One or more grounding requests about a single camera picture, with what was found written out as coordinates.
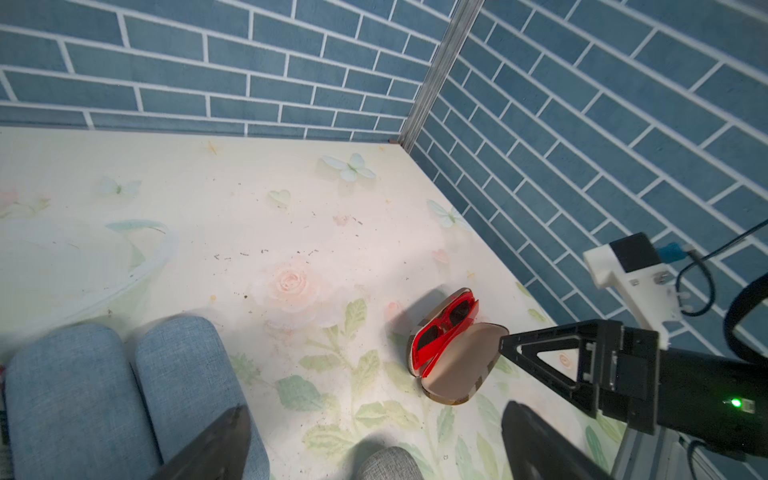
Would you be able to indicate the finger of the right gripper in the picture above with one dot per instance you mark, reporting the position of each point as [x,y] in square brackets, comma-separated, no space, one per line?
[580,389]

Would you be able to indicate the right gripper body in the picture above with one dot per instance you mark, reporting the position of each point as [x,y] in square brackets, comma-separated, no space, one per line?
[618,371]

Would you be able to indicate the red frame sunglasses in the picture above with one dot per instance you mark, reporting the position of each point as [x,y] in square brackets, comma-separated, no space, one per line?
[442,325]

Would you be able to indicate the blue case yellow glasses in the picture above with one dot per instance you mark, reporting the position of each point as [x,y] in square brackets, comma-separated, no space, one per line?
[75,411]

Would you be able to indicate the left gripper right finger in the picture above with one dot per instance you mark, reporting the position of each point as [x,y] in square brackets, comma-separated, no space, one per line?
[535,450]

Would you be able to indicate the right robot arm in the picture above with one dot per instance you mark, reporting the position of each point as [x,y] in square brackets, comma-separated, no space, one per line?
[719,401]

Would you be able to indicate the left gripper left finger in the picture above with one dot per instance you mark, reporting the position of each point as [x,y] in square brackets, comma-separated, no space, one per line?
[220,451]

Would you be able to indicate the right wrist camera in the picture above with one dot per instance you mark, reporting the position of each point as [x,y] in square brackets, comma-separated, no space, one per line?
[633,267]

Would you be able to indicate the light blue case white sunglasses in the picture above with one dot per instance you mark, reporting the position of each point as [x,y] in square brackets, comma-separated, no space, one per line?
[186,379]

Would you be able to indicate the grey case tortoise sunglasses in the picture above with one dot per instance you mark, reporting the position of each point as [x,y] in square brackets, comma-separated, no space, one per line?
[392,463]

